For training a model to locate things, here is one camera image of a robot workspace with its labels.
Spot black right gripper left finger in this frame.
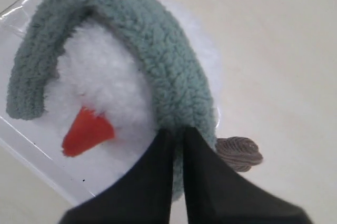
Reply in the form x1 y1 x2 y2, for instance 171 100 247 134
60 129 175 224

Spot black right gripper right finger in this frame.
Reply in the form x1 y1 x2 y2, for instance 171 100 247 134
183 127 312 224

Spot white plush snowman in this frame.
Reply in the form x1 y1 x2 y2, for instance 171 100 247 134
53 0 264 180

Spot green fleece scarf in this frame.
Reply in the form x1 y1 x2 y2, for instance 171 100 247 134
6 0 217 192

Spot clear adhesive tape strip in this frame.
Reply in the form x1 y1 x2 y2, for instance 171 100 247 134
1 0 42 38

